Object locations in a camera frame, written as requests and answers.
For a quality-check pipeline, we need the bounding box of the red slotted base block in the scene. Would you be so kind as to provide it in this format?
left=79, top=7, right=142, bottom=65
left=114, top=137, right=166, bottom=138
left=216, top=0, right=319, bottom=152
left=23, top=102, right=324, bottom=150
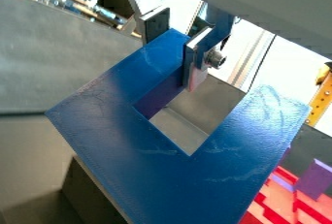
left=238, top=167, right=332, bottom=224

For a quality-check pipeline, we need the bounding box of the purple U-shaped block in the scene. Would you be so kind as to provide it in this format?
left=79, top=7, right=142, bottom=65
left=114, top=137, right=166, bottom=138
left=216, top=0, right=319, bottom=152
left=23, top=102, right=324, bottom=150
left=271, top=159, right=332, bottom=200

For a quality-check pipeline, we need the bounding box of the yellow frame post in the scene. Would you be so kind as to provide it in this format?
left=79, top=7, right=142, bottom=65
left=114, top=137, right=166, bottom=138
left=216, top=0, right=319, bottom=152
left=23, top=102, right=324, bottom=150
left=307, top=62, right=332, bottom=127

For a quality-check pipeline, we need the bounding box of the blue U-shaped block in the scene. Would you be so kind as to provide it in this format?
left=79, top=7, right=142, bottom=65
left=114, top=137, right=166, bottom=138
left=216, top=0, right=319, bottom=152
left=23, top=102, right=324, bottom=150
left=46, top=30, right=311, bottom=224

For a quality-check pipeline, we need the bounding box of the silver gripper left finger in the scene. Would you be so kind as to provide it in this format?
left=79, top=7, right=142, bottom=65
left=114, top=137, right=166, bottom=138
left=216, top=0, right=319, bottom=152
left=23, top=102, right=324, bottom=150
left=129, top=0, right=170, bottom=45

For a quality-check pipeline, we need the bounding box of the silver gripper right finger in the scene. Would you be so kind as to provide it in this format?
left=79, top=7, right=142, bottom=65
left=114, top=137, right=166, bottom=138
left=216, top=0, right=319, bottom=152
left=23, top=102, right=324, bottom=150
left=184, top=6, right=234, bottom=91

